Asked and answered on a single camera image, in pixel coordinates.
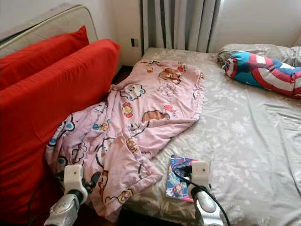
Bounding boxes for colourful comic book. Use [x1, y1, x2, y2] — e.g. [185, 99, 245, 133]
[166, 154, 200, 202]

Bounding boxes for pink cartoon print blanket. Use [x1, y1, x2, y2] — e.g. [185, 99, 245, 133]
[45, 60, 205, 223]

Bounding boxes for large red cushion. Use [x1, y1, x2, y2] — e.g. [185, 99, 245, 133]
[0, 39, 121, 226]

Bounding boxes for bed with grey floral sheet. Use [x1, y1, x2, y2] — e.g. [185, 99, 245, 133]
[122, 47, 301, 226]

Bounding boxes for red white blue bolster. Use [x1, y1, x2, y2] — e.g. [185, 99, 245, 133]
[223, 51, 301, 98]

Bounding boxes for thin red cushion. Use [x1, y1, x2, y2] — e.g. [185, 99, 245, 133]
[0, 26, 90, 90]

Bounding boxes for grey knotted bolster pillow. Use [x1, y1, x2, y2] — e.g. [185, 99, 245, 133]
[217, 44, 301, 66]

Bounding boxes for grey pleated curtain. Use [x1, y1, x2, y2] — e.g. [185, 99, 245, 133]
[141, 0, 222, 52]

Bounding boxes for grey leaning mattress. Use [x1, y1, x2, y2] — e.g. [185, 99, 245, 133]
[0, 4, 98, 59]

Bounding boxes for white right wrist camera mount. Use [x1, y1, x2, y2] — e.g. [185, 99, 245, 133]
[188, 161, 210, 187]

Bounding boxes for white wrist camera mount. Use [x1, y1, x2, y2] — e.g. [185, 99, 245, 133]
[63, 164, 89, 194]
[188, 161, 210, 187]

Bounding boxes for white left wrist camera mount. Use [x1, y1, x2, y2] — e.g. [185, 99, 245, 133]
[63, 164, 89, 194]

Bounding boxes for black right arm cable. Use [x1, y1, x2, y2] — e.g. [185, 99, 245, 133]
[172, 166, 232, 226]

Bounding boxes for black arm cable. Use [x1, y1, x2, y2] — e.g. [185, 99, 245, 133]
[27, 181, 66, 226]
[172, 166, 232, 226]

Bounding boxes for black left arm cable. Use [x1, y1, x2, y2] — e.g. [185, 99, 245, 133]
[27, 181, 66, 226]

